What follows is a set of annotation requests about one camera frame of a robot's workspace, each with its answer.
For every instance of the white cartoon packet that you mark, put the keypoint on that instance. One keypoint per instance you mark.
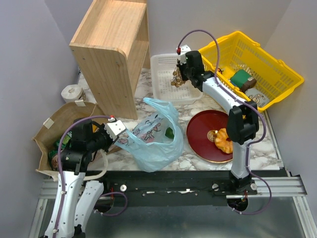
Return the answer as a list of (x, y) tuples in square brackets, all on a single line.
[(260, 98)]

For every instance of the green box in basket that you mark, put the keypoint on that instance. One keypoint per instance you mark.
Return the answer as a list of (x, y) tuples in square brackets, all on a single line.
[(240, 78)]

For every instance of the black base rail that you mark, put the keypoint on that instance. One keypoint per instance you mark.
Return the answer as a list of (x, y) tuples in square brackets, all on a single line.
[(177, 188)]

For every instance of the yellow shopping basket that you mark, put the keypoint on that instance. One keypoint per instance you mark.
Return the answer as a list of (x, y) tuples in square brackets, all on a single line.
[(274, 78)]

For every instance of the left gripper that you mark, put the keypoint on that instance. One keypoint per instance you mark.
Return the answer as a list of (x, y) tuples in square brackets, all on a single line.
[(111, 141)]

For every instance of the red round plate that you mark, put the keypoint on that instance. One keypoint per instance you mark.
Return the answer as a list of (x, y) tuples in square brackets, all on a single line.
[(201, 133)]

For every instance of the brown paper bag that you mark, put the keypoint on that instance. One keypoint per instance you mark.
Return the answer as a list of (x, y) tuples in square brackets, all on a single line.
[(49, 124)]

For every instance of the green avocado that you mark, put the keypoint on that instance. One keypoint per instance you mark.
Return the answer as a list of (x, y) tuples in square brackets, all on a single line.
[(169, 133)]

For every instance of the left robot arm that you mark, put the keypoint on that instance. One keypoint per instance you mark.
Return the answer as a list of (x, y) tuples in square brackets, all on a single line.
[(76, 195)]

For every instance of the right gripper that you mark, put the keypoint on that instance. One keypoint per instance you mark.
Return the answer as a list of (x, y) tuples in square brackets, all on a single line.
[(181, 66)]

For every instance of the white plastic basket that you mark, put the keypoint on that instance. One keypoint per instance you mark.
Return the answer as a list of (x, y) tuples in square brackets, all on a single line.
[(162, 68)]

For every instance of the glazed ring doughnut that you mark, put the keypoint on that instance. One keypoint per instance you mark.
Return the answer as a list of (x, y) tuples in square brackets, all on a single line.
[(223, 142)]

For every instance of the green snack packet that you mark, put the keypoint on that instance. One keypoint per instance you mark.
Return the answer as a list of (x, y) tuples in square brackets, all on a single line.
[(65, 141)]

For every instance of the wooden shelf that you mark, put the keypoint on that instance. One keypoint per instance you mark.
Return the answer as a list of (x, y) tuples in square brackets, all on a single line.
[(111, 47)]

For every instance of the brown longan fruit bunch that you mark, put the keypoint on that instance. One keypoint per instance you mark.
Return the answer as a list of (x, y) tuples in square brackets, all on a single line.
[(177, 80)]

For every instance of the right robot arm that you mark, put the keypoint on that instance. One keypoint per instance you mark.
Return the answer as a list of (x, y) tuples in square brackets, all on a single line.
[(243, 117)]

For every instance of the light blue plastic bag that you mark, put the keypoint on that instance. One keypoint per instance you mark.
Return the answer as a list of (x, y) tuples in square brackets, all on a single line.
[(147, 142)]

